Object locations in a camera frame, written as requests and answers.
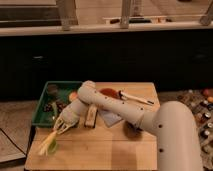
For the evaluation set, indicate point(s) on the light blue sponge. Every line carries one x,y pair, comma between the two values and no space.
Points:
109,118

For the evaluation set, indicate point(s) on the peach toy fruit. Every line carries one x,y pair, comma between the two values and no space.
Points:
72,96

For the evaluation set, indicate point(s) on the dark cup in tray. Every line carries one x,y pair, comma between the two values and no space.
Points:
52,90

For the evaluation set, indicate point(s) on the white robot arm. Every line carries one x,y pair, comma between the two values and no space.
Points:
178,147

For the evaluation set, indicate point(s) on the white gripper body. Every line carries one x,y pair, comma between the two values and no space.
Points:
68,117

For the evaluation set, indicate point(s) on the green plastic tray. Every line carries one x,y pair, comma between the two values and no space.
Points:
54,98

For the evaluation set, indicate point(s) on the green plastic cup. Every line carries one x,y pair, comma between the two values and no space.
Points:
49,147

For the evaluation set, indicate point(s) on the green spoon in tray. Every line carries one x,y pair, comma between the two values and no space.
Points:
54,112

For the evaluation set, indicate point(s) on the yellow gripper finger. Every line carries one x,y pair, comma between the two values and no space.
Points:
66,127
58,123

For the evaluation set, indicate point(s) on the yellow banana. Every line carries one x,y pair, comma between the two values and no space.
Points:
49,137

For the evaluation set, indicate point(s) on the dark brown bowl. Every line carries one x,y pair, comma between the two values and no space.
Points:
131,132

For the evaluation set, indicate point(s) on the dark grapes toy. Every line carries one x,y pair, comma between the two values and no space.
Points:
59,106

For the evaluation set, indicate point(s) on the orange bowl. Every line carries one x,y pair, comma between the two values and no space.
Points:
110,92

